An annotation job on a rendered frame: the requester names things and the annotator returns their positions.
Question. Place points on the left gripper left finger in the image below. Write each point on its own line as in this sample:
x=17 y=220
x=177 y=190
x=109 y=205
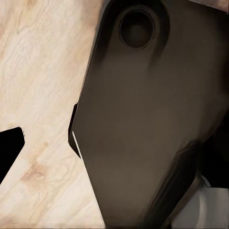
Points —
x=11 y=143

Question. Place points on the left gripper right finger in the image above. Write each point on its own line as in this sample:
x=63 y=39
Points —
x=221 y=141

